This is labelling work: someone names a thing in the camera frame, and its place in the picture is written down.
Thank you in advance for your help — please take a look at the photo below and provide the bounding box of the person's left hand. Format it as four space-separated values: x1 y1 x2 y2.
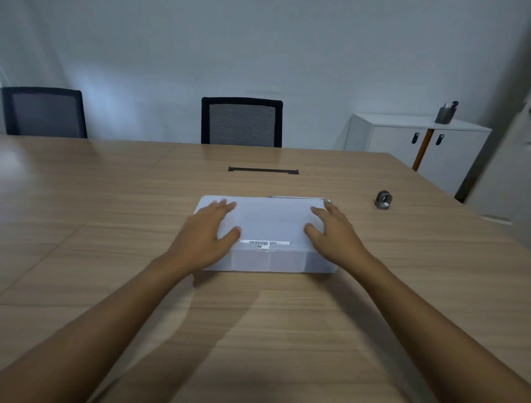
166 199 242 275

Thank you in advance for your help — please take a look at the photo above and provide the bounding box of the person's right hand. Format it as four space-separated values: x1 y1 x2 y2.
304 203 376 273

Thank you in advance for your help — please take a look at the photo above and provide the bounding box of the white translucent plastic box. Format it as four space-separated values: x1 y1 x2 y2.
194 195 338 275

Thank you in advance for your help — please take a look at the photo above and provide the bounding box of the person's right forearm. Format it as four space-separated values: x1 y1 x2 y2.
346 255 531 403

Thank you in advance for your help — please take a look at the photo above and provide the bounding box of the person's left forearm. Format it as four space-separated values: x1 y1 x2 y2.
0 255 196 403

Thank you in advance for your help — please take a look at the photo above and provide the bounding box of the black mesh office chair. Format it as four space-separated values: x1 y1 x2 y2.
201 97 284 148

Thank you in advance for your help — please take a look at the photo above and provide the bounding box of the orange wooden leg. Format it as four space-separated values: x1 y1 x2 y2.
412 129 435 172

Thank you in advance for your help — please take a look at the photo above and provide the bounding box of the white cabinet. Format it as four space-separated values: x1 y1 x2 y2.
344 113 493 197

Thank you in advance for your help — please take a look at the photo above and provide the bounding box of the white door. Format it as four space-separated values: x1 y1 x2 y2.
464 89 531 226

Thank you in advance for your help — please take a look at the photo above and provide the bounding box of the grey mesh office chair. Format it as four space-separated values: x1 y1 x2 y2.
1 87 88 139

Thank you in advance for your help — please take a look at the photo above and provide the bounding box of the black table cable slot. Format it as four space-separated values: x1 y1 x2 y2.
228 166 300 175

